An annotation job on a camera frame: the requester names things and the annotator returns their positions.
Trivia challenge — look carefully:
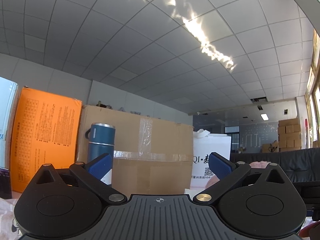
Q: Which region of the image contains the pink knitted sweater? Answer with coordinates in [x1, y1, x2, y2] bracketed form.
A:
[205, 161, 270, 189]

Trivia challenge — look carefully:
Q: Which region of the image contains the white paper shopping bag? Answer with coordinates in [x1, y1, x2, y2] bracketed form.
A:
[190, 129, 231, 189]

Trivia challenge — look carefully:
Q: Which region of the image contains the dark blue vacuum bottle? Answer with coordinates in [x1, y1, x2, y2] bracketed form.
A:
[85, 122, 116, 184]

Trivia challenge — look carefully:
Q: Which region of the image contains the large brown cardboard box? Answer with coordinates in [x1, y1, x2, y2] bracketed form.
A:
[76, 105, 193, 196]

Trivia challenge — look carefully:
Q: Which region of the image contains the orange cardboard box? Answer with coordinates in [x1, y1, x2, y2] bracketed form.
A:
[10, 87, 82, 193]

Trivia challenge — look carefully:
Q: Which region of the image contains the stacked brown boxes far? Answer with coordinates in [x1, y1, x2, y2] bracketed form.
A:
[261, 118, 302, 153]

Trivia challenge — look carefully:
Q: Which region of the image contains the black sofa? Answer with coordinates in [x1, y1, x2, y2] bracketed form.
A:
[230, 148, 320, 222]

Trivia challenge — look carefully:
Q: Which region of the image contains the smartphone with lit screen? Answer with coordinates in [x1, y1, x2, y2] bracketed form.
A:
[0, 167, 12, 199]

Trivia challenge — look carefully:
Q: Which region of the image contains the cartoon print bed sheet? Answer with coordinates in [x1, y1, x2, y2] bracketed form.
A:
[0, 192, 22, 240]

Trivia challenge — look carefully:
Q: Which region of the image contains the light blue Cabau carton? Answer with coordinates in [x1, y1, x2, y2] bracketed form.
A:
[0, 77, 18, 169]

